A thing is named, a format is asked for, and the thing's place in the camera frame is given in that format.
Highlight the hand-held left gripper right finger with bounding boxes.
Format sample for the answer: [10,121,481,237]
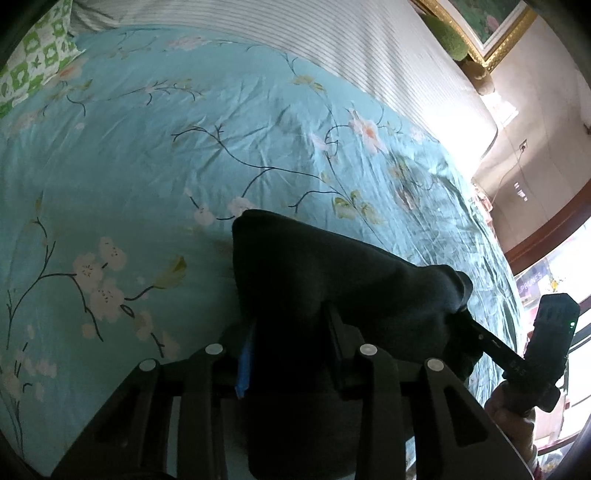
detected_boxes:
[322,301,535,480]

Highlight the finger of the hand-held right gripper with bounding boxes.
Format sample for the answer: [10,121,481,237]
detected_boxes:
[459,311,529,372]

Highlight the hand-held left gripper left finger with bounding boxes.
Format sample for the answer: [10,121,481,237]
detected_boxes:
[50,318,258,480]

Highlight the black pants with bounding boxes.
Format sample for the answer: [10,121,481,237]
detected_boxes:
[231,209,484,480]

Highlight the person's right hand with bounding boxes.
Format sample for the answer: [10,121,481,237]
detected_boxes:
[484,382,540,467]

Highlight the blue floral bed sheet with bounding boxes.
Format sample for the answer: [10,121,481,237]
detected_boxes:
[0,27,526,480]

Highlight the brown plush toy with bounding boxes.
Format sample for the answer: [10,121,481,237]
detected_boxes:
[461,59,496,96]

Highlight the white striped bed sheet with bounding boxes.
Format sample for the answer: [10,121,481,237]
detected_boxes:
[68,0,502,178]

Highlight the green plush toy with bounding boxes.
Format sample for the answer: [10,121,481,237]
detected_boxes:
[424,13,472,62]

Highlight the green checked pillow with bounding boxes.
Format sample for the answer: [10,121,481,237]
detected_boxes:
[0,0,88,117]

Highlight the brown wooden window frame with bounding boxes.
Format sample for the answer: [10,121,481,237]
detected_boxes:
[505,178,591,276]

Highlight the thin wall cable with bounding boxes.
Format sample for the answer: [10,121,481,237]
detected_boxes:
[490,150,525,204]

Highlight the gold picture frame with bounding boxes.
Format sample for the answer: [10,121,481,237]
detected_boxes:
[413,0,539,75]

